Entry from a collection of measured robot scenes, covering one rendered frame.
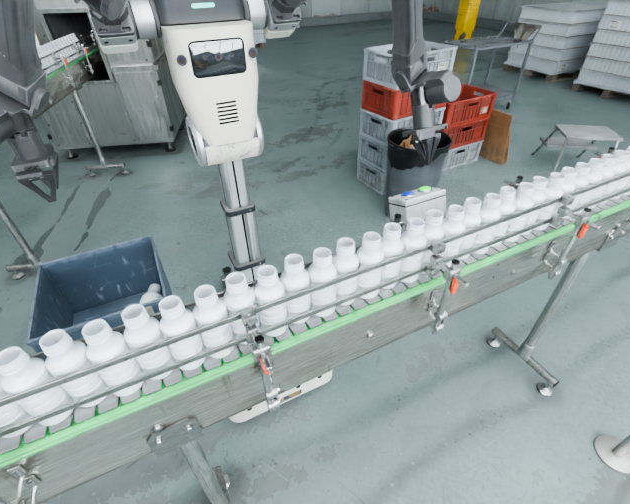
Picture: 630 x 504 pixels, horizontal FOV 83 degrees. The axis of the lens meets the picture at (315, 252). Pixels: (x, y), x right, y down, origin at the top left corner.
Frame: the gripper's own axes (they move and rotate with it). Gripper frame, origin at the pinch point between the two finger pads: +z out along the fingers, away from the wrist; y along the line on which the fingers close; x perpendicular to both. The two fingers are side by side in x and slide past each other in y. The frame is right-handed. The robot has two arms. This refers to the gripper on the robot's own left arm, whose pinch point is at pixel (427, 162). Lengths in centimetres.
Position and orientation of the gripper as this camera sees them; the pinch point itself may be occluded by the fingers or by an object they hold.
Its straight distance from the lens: 105.6
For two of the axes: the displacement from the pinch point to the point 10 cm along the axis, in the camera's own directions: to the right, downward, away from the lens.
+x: -4.0, -2.4, 8.8
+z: 1.9, 9.2, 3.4
